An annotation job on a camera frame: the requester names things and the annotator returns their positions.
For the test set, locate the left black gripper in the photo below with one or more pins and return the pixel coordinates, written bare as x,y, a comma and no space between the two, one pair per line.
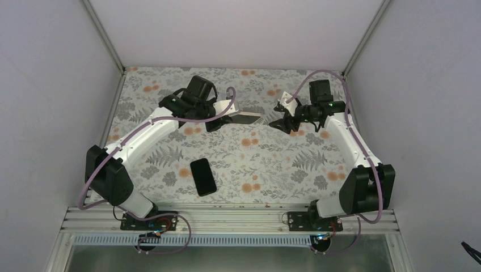
210,127

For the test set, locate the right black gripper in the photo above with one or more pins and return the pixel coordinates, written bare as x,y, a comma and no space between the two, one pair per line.
285,122

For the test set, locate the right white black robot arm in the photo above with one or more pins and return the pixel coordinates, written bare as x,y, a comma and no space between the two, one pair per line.
369,185

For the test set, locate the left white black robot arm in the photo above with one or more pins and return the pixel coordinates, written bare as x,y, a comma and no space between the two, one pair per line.
107,168

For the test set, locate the black phone on mat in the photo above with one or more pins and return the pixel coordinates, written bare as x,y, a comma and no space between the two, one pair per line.
203,177

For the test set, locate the floral patterned table mat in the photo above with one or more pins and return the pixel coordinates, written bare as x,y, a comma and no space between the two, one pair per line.
250,163

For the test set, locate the black object at edge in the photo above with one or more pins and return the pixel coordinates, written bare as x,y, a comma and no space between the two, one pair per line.
473,253

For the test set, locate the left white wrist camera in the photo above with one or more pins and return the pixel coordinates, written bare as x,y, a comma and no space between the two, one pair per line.
226,109

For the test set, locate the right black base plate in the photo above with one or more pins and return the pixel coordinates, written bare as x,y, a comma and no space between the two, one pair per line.
305,222

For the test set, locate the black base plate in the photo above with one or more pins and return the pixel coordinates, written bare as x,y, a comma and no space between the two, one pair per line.
305,222
163,221

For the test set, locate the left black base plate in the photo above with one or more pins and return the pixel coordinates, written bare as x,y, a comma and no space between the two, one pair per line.
163,221

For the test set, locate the aluminium rail frame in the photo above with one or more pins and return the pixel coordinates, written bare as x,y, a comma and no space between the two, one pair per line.
251,225

